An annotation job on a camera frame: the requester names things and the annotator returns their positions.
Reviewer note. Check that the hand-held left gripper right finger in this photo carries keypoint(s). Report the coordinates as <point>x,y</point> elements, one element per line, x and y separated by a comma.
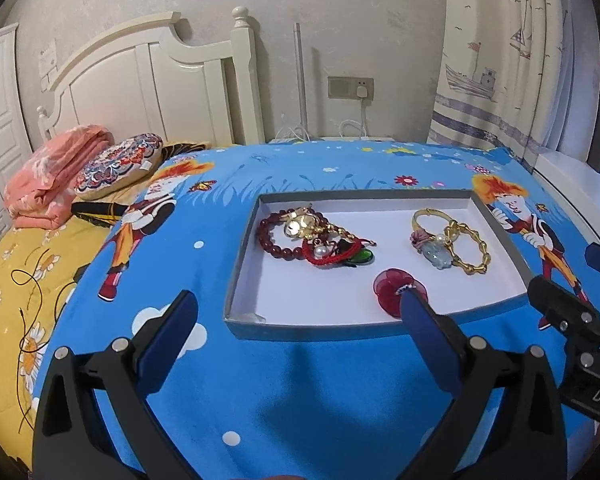
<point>427,340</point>

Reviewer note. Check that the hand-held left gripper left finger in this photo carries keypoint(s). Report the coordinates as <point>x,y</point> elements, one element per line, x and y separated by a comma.
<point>165,345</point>

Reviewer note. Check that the red flower hair clip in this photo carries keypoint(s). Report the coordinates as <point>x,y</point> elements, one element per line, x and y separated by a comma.
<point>390,285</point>

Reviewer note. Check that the jade pendant pink knot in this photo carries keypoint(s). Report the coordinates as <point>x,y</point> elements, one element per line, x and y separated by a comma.
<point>437,255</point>

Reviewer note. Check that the knotted gold bangle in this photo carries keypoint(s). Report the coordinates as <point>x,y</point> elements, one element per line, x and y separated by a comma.
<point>482,252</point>

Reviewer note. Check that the white pearl earring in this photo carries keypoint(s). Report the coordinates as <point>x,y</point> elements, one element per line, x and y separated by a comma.
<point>321,249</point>
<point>437,238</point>

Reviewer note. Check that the green black brooch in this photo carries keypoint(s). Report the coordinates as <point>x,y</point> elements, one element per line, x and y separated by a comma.
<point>364,258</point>

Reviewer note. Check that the grey shallow box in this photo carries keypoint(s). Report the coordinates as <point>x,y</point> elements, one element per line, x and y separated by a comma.
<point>330,300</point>

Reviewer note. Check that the white windowsill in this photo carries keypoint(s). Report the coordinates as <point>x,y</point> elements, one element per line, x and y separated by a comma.
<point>570,175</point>

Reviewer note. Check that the blue cartoon printed blanket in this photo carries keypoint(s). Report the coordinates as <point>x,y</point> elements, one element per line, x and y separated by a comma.
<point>190,220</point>

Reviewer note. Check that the smooth gold bangle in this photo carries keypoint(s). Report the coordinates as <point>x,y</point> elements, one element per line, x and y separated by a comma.
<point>428,211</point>

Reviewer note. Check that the yellow floral bedsheet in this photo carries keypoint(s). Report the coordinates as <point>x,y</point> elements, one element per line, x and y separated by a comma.
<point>10,285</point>

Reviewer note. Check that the round patterned cushion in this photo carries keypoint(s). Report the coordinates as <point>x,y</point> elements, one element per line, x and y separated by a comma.
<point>115,165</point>

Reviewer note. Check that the folded pink quilt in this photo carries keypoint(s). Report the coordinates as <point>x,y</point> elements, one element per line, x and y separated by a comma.
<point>45,175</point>

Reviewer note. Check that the ship print curtain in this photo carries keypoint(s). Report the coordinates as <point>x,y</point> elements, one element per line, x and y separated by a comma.
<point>505,35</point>

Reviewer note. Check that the white wooden headboard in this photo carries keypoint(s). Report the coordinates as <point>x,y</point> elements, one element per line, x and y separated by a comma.
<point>130,85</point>

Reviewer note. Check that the white pole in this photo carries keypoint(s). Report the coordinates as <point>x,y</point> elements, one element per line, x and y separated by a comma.
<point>300,85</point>

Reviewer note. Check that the white panelled door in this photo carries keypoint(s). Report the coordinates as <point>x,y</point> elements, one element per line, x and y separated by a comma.
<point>0,110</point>

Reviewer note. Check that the grey wall socket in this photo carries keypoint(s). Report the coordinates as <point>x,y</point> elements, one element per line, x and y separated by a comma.
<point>340,87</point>

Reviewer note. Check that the white wall notice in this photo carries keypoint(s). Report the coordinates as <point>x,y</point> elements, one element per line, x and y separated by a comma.
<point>47,62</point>

